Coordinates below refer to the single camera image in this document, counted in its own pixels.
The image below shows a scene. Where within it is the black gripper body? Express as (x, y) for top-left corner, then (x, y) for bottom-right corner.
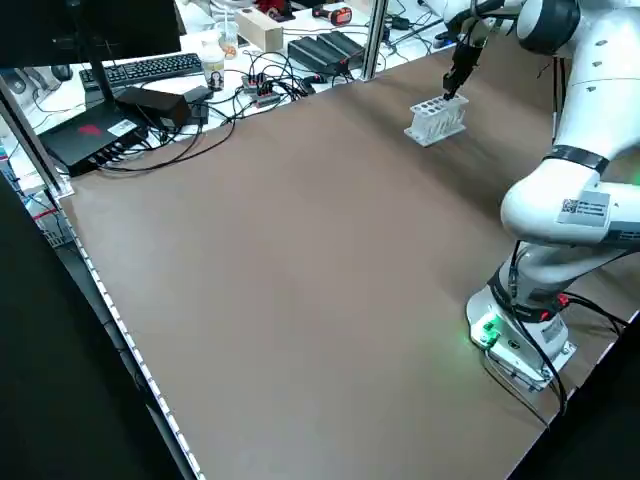
(451, 40), (489, 81)

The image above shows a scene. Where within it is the white test tube rack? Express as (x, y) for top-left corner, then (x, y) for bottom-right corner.
(403, 94), (470, 148)

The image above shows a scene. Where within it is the thin metal rod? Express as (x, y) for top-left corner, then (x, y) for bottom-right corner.
(389, 17), (449, 49)

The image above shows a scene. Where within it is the black finned power supply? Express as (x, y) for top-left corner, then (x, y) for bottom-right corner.
(317, 31), (366, 69)
(288, 35), (346, 76)

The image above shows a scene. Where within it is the red and black power tool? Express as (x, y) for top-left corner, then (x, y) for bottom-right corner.
(312, 3), (355, 26)

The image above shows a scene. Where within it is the USB hub with red plugs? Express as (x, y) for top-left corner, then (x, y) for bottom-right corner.
(239, 72), (282, 108)

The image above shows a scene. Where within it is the red object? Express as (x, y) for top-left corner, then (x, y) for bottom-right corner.
(254, 0), (296, 19)

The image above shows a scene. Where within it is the pale wooden box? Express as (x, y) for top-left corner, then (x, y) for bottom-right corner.
(234, 7), (285, 53)

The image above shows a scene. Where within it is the clear plastic cup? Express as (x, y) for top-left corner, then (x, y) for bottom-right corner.
(217, 9), (240, 60)

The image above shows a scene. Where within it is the paper cup with portrait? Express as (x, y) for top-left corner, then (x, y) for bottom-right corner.
(200, 38), (226, 92)

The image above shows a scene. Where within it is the small black adapter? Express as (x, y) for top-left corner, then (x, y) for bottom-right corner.
(183, 85), (211, 126)

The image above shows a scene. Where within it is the black power brick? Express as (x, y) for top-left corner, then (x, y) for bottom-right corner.
(115, 85), (192, 130)

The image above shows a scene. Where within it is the black keyboard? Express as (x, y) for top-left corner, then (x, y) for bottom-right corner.
(78, 52), (205, 92)

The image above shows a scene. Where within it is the black monitor stand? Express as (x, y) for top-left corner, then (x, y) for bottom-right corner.
(82, 49), (117, 117)

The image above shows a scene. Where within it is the black computer monitor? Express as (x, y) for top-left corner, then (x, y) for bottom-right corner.
(0, 0), (182, 69)

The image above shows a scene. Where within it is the black box with red logo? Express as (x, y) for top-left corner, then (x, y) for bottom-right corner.
(38, 107), (151, 178)

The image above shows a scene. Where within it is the aluminium frame post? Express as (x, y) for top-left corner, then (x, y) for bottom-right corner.
(0, 74), (76, 199)
(360, 0), (389, 81)

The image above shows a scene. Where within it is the black cable with red plug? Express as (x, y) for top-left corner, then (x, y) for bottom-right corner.
(557, 293), (629, 336)

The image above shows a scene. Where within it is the long black table cable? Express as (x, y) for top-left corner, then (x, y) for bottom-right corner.
(97, 97), (237, 174)

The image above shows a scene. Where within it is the thin black foot cable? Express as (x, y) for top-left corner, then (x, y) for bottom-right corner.
(482, 349), (551, 426)

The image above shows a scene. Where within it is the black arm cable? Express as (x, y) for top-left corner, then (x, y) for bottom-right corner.
(505, 54), (574, 416)

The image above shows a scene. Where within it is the silver table edge rail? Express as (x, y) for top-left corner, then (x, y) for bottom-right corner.
(58, 197), (207, 480)

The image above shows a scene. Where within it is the wire mesh basket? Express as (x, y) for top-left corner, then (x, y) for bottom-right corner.
(29, 199), (76, 249)

